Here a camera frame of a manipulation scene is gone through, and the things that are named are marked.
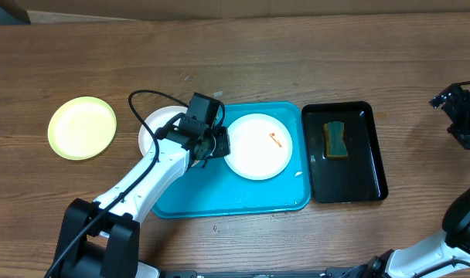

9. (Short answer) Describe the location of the lime green plate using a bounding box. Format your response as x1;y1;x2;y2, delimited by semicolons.
47;97;117;161

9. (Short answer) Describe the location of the black rectangular tray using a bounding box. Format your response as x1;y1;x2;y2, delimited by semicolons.
301;101;389;203

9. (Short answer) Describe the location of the green yellow sponge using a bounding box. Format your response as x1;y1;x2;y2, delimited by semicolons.
323;121;348;159

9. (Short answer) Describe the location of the cardboard panel at back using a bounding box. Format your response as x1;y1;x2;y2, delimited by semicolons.
17;0;470;20

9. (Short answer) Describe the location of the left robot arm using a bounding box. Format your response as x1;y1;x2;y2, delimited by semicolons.
46;113;229;277

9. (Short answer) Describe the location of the teal plastic tray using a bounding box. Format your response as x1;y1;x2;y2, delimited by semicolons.
152;102;311;219

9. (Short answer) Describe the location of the white plate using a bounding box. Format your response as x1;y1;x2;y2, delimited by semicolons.
138;106;187;163
225;114;293;181

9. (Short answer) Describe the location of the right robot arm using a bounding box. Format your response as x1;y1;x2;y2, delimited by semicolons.
342;81;470;278

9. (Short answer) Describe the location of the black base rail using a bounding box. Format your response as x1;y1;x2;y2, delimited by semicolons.
159;265;366;278

